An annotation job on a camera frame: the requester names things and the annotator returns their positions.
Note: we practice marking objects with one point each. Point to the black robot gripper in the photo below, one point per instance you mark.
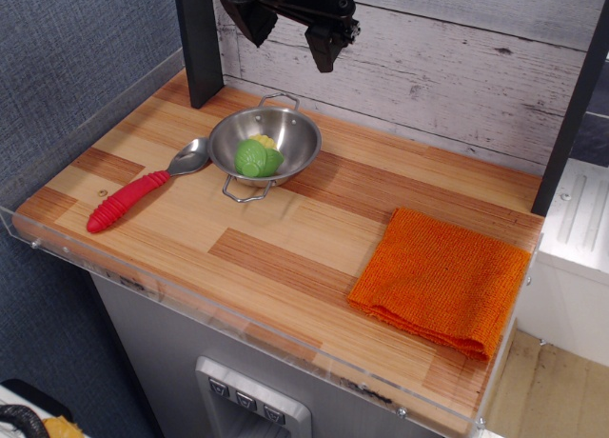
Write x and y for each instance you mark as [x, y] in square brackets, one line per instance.
[331, 26]

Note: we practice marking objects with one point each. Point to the red handled metal spoon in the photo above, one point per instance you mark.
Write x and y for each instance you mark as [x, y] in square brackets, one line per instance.
[189, 159]

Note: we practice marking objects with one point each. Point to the orange rag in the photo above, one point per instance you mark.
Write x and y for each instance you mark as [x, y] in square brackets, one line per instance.
[449, 285]

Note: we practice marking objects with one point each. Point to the green yellow toy corn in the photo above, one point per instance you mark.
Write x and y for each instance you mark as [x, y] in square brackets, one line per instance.
[257, 157]

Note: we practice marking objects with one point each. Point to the grey toy fridge front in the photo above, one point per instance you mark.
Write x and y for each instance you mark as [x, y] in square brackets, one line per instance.
[163, 346]

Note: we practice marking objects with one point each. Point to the silver dispenser button panel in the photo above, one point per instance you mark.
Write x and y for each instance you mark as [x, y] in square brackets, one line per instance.
[240, 406]

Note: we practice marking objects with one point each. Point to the white appliance at right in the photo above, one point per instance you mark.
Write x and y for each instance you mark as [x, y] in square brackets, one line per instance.
[565, 300]

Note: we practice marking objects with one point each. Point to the yellow object bottom left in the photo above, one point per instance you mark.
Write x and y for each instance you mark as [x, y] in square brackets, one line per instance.
[60, 427]

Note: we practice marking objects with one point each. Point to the dark left vertical post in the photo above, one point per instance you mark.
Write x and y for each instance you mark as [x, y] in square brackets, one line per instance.
[201, 51]

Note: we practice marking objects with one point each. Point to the dark vertical post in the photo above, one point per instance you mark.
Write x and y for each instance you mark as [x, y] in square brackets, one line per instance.
[201, 51]
[570, 126]

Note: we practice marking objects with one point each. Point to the steel bowl with handles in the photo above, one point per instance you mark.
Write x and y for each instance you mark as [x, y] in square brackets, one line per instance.
[278, 116]

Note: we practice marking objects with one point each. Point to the dark right vertical post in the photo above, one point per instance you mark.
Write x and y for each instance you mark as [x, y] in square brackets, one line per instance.
[570, 126]

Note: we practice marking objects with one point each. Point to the clear acrylic guard rail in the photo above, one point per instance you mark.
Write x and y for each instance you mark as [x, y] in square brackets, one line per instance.
[458, 136]

